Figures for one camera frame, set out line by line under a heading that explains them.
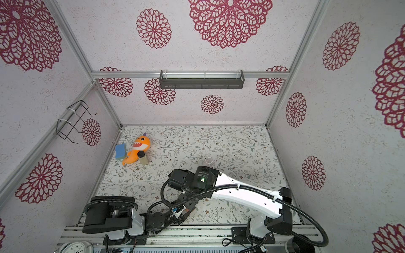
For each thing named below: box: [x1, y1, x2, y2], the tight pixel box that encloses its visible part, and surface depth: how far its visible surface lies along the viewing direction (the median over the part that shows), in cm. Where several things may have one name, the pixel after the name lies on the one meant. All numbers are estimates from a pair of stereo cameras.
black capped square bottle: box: [137, 150, 149, 166], surface depth 96 cm
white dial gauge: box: [58, 240, 94, 253], surface depth 69 cm
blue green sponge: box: [114, 143, 127, 160], surface depth 105 cm
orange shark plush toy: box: [122, 132, 152, 167], surface depth 102 cm
